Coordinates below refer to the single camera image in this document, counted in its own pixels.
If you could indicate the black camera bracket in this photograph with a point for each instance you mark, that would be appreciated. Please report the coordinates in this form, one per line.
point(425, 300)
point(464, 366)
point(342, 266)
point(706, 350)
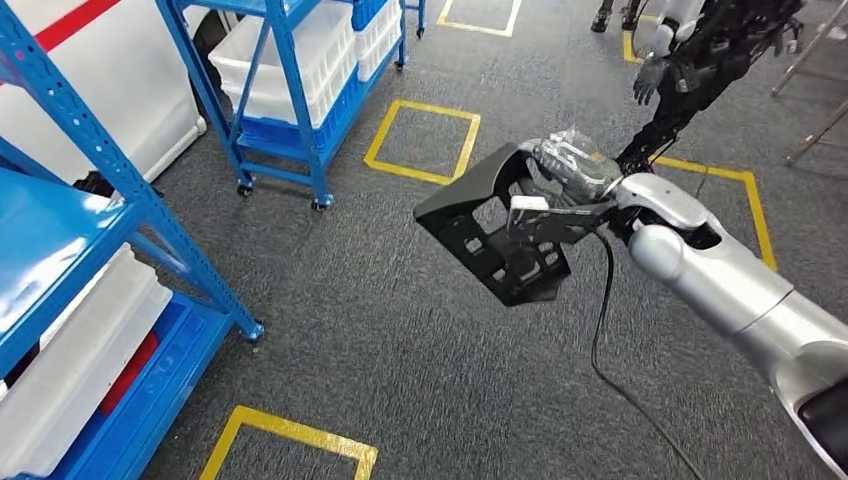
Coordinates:
point(563, 225)

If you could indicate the black plastic plate frame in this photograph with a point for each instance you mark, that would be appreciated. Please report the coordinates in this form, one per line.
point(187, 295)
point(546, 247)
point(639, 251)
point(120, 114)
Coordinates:
point(477, 172)

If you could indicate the steel frame table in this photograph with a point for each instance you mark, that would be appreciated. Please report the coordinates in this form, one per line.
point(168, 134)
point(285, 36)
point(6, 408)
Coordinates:
point(808, 50)

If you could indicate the black humanoid robot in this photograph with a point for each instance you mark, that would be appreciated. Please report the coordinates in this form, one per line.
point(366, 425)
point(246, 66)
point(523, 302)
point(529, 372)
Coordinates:
point(702, 60)

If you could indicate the blue wheeled shelf rack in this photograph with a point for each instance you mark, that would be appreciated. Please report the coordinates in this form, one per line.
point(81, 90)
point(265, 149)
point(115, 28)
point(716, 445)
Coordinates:
point(291, 79)

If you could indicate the white car, red stripe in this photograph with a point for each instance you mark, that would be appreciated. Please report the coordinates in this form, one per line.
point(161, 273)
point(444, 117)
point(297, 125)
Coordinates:
point(99, 99)

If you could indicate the blue steel shelf rack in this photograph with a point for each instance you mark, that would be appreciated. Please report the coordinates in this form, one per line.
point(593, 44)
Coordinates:
point(40, 225)

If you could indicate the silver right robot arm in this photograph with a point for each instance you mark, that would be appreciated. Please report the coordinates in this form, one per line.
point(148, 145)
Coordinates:
point(729, 285)

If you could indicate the red item in bin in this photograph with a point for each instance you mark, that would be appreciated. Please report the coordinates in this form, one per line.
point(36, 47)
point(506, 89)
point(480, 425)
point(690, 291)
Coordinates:
point(129, 374)

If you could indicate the black stand legs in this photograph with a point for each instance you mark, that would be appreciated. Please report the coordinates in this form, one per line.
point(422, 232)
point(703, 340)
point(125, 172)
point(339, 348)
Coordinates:
point(599, 20)

